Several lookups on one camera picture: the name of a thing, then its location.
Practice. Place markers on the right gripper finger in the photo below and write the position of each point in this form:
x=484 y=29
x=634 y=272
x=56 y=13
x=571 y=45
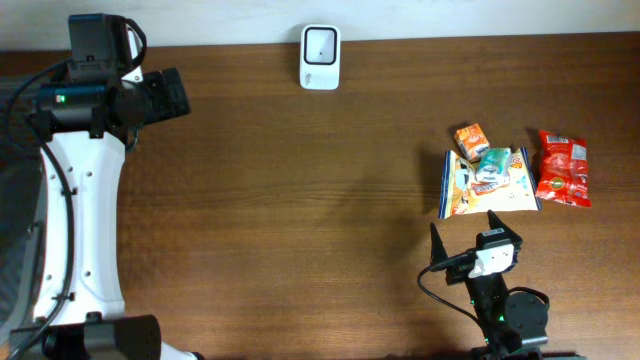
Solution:
x=438 y=252
x=496 y=223

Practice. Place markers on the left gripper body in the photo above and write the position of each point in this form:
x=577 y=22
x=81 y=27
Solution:
x=154 y=99

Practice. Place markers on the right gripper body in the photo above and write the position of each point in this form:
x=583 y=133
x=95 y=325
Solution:
x=460 y=274

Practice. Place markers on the beige wet wipes pack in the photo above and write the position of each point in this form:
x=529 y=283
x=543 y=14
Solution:
x=461 y=193

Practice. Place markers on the green tissue pack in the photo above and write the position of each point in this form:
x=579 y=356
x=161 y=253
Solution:
x=493 y=167

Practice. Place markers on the red snack bag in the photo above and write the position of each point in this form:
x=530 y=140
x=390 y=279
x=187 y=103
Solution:
x=563 y=170

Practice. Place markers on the orange small tissue pack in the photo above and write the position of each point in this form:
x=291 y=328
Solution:
x=472 y=142

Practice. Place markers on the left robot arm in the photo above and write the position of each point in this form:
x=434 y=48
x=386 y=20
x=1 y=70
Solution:
x=83 y=126

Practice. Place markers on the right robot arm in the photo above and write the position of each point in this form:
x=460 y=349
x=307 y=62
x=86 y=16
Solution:
x=513 y=321

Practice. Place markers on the grey plastic mesh basket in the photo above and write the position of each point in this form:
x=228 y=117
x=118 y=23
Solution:
x=22 y=216

